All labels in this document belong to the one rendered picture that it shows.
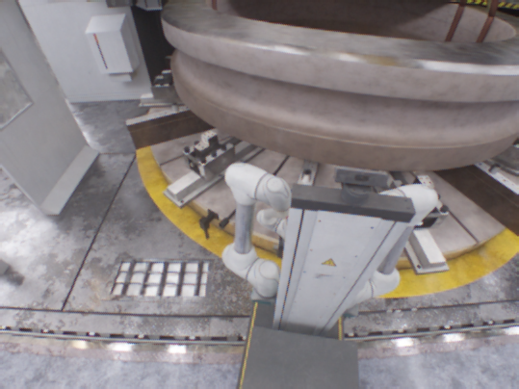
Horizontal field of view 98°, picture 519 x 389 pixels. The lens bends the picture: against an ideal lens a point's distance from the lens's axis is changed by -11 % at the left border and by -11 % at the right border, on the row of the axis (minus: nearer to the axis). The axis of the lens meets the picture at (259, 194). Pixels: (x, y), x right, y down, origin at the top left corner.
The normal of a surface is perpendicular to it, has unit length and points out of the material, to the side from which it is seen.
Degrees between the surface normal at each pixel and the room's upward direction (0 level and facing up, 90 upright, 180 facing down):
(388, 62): 45
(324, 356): 0
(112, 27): 24
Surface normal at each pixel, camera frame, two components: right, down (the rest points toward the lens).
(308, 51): -0.26, 0.00
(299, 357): 0.00, -0.69
